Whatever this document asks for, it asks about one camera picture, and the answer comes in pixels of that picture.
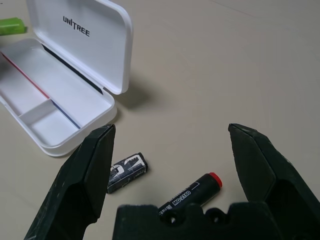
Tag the white Unitree pencil case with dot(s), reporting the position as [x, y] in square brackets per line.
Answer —
[62, 87]

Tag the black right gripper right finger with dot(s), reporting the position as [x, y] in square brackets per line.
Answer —
[262, 162]

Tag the black and white printed eraser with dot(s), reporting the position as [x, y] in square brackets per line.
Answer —
[127, 170]

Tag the black marker with red cap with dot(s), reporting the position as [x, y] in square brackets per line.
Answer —
[190, 192]

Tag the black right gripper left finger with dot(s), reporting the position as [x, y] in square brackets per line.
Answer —
[75, 175]

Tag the green rectangular plastic box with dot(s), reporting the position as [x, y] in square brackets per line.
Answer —
[12, 26]

